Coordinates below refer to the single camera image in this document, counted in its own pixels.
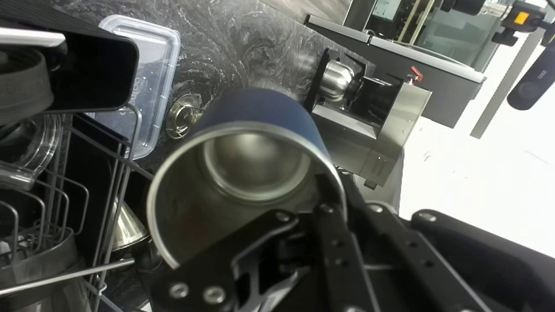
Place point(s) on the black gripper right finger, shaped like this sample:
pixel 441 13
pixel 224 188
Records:
pixel 370 261

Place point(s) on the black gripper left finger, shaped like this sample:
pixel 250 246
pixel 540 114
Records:
pixel 266 266

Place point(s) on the black dish rack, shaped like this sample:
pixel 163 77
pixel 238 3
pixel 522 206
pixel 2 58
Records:
pixel 66 235

